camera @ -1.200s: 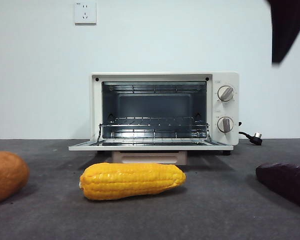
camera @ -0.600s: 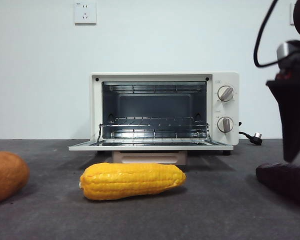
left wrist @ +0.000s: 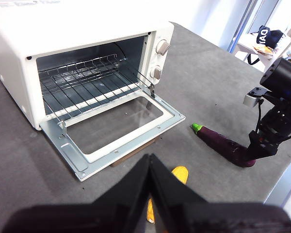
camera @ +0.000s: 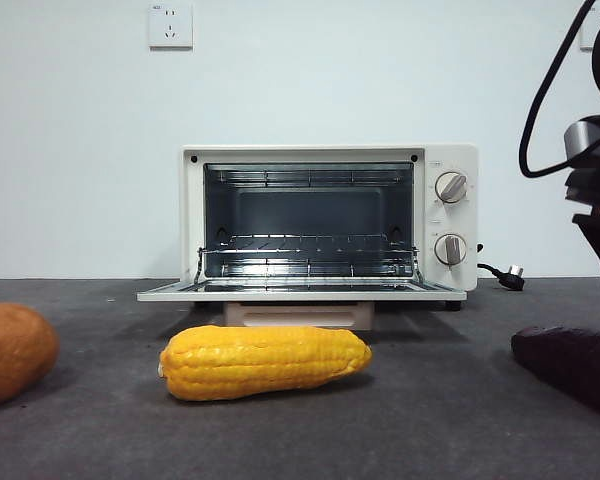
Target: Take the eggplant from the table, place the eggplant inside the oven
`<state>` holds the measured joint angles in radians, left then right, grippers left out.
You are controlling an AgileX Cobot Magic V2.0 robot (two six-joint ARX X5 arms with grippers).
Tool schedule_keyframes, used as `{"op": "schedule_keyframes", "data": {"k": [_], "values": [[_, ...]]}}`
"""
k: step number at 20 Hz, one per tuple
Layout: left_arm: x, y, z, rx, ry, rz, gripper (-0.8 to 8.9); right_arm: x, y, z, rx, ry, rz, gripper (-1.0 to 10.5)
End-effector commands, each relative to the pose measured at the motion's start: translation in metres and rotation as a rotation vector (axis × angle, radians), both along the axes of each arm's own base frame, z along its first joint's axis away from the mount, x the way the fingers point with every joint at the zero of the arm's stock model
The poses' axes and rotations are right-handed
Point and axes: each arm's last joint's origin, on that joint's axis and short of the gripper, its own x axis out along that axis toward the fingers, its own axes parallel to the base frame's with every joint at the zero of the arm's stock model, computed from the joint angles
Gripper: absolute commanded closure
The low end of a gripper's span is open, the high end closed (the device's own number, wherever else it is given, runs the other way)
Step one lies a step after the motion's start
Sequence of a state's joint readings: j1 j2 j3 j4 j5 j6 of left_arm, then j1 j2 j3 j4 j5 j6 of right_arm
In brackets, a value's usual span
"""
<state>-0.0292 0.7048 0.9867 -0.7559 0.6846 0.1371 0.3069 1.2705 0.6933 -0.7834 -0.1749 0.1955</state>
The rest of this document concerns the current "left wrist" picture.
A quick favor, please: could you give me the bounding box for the purple eggplant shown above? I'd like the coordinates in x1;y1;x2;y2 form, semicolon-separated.
191;123;257;168

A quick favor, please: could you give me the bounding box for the yellow corn cob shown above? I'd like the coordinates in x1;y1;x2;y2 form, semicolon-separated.
147;166;189;224

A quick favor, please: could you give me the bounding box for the white glass oven door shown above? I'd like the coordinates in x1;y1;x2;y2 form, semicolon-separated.
39;90;186;182

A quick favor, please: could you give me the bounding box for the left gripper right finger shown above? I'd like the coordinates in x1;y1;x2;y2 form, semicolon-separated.
149;153;291;233

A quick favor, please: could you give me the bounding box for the orange packet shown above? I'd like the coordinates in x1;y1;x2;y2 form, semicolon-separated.
253;45;274;55

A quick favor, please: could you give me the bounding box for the white side table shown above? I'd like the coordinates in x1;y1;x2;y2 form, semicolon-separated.
234;31;291;73

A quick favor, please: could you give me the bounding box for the beige round oven knob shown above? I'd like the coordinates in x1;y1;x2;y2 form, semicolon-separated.
155;40;171;55
150;65;162;80

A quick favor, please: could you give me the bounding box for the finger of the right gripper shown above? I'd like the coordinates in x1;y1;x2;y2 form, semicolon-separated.
247;130;279;161

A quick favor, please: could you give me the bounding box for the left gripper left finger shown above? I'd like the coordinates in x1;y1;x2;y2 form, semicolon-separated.
2;154;151;233

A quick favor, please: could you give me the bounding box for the metal wire oven rack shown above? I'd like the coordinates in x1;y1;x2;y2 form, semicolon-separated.
38;54;152;122

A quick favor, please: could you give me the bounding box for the black camera cable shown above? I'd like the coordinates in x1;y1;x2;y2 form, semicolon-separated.
256;98;264;133

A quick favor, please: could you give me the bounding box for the pale grey right wrist camera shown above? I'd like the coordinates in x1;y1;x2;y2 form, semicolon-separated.
243;87;267;107

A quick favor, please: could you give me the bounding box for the white toaster oven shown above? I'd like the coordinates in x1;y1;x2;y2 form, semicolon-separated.
0;0;175;132

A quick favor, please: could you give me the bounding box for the dark blue bag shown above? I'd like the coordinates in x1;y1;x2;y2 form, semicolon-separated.
247;25;286;66

